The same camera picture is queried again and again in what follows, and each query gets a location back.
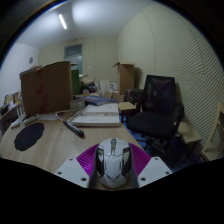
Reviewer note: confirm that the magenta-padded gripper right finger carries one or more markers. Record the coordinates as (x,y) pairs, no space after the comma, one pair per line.
(151,170)

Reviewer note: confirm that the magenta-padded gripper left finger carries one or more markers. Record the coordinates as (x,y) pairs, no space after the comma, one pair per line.
(75,170)

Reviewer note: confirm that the white computer mouse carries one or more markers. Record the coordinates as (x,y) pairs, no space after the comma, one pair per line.
(113,165)

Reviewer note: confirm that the black mouse pad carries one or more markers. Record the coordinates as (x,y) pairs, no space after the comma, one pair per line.
(28,136)

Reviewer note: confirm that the black marker pen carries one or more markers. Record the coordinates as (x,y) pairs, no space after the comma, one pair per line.
(74,129)

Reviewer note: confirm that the black office chair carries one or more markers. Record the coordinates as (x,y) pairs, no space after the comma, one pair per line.
(153,123)

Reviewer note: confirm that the low wooden stool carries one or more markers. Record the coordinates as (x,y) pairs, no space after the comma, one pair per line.
(189,132)

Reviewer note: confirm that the white paper sheet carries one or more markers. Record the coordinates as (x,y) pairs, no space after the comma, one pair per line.
(50,117)

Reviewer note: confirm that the thick white book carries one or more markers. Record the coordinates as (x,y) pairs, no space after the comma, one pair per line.
(98,115)

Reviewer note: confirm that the small wooden side table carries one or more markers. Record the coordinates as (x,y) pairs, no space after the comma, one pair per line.
(126,106)

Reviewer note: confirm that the light wooden chair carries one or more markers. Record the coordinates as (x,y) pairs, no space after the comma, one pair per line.
(215,140)

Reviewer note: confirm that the small beige remote control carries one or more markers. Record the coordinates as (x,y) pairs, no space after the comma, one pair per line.
(17,122)

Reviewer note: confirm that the large brown cardboard box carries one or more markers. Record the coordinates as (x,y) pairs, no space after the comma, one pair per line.
(50,88)

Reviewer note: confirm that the green cabinet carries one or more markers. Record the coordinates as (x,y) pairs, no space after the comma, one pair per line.
(76,81)

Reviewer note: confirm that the wooden shelf unit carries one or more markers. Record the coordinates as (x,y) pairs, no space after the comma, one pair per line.
(8,111)

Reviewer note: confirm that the door with window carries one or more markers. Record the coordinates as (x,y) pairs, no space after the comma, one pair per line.
(73,55)

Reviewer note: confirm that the ceiling tube light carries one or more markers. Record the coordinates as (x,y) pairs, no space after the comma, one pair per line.
(62,21)

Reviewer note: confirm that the round wall clock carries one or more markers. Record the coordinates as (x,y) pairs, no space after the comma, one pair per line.
(31,60)

